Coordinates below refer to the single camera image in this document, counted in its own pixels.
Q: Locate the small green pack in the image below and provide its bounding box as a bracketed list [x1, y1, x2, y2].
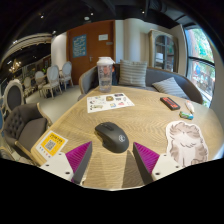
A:
[179, 110, 195, 121]

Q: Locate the yellow code sticker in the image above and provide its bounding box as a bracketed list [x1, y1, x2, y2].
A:
[35, 130, 69, 158]

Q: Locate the flat striped cushion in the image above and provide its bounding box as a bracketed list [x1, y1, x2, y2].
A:
[151, 76, 190, 100]

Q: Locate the blue poster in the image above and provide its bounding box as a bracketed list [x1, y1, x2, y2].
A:
[72, 33, 88, 59]

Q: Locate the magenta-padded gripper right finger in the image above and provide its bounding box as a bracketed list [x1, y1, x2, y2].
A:
[132, 141, 183, 186]

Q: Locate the white sticker sheet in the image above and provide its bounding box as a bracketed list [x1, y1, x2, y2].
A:
[86, 92, 136, 114]

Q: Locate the black computer mouse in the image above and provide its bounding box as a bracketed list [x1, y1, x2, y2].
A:
[94, 121, 130, 154]

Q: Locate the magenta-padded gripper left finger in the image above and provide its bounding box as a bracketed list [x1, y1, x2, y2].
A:
[39, 141, 94, 186]

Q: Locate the large striped cushion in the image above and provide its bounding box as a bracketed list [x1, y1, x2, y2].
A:
[118, 59, 148, 88]

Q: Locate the glass-door cabinet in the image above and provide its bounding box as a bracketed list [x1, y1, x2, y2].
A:
[148, 28, 179, 74]

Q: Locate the dark bag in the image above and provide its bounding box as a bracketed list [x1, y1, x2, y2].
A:
[111, 63, 121, 87]

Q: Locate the cat-shaped mouse pad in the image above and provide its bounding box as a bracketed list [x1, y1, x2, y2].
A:
[165, 120, 210, 168]

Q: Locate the white squeeze tube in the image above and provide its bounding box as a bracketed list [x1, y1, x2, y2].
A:
[185, 99, 196, 114]

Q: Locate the oval-back white chair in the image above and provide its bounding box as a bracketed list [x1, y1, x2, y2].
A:
[1, 79, 27, 113]

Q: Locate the grey tufted armchair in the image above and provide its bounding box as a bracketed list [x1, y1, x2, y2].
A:
[2, 101, 54, 161]

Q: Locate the brown wooden door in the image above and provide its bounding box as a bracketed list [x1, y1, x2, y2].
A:
[66, 19, 117, 85]

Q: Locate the group of white chairs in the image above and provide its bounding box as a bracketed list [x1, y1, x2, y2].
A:
[23, 60, 74, 99]

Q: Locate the black-framed window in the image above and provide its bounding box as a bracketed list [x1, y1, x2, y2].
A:
[184, 26, 217, 108]

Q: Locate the grey curved sofa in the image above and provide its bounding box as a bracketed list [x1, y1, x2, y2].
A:
[78, 63, 204, 105]

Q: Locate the clear shaker bottle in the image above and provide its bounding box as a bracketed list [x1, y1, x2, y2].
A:
[96, 56, 116, 94]

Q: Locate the chandelier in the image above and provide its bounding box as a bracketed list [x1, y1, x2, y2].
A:
[8, 59, 23, 74]

